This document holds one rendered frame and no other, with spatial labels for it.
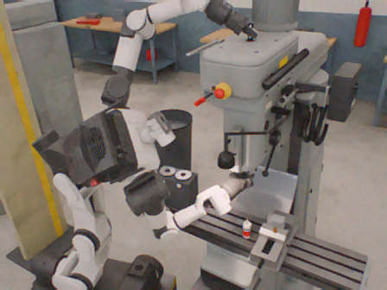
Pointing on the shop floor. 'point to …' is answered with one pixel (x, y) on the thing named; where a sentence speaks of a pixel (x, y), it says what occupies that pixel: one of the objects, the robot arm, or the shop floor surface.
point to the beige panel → (25, 165)
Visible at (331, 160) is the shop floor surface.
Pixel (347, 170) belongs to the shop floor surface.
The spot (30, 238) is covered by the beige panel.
